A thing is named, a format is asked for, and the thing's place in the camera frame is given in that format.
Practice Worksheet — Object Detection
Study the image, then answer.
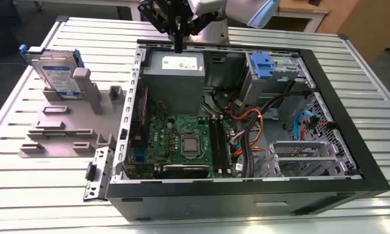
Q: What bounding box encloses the grey parts rack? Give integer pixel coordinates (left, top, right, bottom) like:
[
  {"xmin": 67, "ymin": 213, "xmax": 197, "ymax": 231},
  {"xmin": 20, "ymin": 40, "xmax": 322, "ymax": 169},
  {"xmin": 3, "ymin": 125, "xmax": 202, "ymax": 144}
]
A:
[{"xmin": 17, "ymin": 67, "xmax": 131, "ymax": 158}]

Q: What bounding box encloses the black cable bundle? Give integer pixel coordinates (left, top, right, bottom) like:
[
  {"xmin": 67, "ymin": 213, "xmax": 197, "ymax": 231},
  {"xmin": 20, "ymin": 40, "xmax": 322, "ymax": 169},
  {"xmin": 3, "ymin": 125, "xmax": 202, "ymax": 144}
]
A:
[{"xmin": 240, "ymin": 90, "xmax": 313, "ymax": 177}]

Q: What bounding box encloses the hard disk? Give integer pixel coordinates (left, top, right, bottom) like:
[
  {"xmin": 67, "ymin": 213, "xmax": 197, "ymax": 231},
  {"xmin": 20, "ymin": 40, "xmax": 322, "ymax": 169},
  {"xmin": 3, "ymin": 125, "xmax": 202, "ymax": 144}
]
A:
[{"xmin": 19, "ymin": 44, "xmax": 85, "ymax": 100}]

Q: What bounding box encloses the metal optical drive cage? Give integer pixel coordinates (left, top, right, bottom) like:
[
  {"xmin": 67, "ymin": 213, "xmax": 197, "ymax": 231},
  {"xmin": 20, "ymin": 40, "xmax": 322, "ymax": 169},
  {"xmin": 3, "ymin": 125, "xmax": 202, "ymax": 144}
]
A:
[{"xmin": 238, "ymin": 50, "xmax": 316, "ymax": 109}]

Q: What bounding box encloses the orange wire bundle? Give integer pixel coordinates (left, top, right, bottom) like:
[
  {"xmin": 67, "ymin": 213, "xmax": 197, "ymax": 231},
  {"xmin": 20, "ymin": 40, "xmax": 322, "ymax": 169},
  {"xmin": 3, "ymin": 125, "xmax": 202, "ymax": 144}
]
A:
[{"xmin": 229, "ymin": 90, "xmax": 265, "ymax": 158}]

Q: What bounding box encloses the black graphics card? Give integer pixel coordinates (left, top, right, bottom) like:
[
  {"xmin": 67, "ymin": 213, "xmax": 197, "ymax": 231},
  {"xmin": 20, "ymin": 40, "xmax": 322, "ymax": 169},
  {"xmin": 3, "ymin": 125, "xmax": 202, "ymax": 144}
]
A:
[{"xmin": 161, "ymin": 163, "xmax": 212, "ymax": 180}]

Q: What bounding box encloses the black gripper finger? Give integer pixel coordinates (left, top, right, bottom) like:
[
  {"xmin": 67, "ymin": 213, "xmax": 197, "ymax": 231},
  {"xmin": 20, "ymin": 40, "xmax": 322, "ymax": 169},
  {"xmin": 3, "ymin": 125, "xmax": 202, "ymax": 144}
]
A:
[
  {"xmin": 179, "ymin": 13, "xmax": 216, "ymax": 53},
  {"xmin": 137, "ymin": 0, "xmax": 180, "ymax": 53}
]

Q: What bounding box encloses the black PC case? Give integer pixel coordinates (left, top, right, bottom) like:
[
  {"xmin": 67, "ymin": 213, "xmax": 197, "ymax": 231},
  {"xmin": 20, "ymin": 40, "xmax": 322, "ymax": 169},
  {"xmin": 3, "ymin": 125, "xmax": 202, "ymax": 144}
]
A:
[{"xmin": 105, "ymin": 38, "xmax": 390, "ymax": 222}]

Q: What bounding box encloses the grey power supply unit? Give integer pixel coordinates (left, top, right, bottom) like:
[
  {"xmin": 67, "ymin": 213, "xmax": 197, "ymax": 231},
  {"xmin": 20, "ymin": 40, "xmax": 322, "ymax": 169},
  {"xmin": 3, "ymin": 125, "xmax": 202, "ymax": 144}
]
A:
[{"xmin": 139, "ymin": 50, "xmax": 206, "ymax": 117}]

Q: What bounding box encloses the thin red wire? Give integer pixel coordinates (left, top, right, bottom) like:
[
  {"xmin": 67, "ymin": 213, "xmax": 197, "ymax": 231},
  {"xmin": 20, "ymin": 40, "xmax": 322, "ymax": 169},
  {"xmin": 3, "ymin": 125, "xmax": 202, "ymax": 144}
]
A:
[{"xmin": 136, "ymin": 86, "xmax": 149, "ymax": 141}]

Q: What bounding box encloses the brown wooden cabinet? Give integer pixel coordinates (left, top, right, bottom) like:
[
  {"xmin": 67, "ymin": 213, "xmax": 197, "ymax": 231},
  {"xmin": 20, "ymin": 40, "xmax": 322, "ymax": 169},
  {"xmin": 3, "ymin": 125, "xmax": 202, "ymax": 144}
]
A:
[{"xmin": 317, "ymin": 0, "xmax": 390, "ymax": 64}]

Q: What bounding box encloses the blue VGA port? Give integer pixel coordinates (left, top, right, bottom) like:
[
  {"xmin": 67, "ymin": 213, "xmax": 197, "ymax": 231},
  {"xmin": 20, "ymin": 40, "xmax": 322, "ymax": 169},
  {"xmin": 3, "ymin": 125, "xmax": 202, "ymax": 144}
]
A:
[{"xmin": 85, "ymin": 162, "xmax": 97, "ymax": 181}]

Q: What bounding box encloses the black RAM slot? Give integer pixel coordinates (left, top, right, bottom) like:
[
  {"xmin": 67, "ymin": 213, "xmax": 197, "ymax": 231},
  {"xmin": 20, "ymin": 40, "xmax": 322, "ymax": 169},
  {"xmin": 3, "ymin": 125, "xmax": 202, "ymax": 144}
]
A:
[
  {"xmin": 217, "ymin": 115, "xmax": 232, "ymax": 174},
  {"xmin": 209, "ymin": 115, "xmax": 224, "ymax": 174}
]

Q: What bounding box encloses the silver CPU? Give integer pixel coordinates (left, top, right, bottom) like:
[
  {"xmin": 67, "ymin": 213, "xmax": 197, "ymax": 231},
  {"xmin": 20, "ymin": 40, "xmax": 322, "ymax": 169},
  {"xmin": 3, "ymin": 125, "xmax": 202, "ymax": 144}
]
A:
[{"xmin": 181, "ymin": 136, "xmax": 201, "ymax": 153}]

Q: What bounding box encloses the wooden desk white frame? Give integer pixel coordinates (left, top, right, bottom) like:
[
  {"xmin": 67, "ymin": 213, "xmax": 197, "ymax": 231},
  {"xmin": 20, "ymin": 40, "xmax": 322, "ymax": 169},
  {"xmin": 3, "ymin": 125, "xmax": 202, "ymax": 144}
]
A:
[{"xmin": 276, "ymin": 0, "xmax": 333, "ymax": 34}]

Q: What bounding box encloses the blue plastic drive latch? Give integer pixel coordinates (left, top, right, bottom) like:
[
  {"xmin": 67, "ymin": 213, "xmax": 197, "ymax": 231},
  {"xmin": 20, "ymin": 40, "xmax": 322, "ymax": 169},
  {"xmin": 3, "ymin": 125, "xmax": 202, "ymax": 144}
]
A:
[{"xmin": 252, "ymin": 52, "xmax": 277, "ymax": 80}]

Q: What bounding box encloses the blue data wire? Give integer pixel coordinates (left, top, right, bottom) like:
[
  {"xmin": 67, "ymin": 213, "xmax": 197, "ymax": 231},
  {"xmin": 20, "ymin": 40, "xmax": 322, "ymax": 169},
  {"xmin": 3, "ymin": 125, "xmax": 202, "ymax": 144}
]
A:
[{"xmin": 293, "ymin": 110, "xmax": 313, "ymax": 142}]

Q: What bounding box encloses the black CPU socket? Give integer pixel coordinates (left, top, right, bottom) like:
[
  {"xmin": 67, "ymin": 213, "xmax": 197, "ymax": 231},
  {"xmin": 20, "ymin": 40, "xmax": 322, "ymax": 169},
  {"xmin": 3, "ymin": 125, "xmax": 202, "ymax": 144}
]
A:
[{"xmin": 179, "ymin": 131, "xmax": 205, "ymax": 160}]

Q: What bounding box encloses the grey metal hinged bracket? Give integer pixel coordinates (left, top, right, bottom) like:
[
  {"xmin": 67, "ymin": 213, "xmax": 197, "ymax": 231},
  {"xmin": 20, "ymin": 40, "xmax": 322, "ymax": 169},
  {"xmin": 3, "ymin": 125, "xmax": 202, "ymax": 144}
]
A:
[{"xmin": 84, "ymin": 146, "xmax": 117, "ymax": 202}]

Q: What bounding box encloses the green motherboard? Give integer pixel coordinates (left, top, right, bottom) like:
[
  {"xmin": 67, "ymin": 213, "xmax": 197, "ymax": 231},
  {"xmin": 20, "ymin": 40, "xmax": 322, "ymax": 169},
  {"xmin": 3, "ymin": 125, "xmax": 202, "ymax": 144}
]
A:
[{"xmin": 125, "ymin": 114, "xmax": 245, "ymax": 179}]

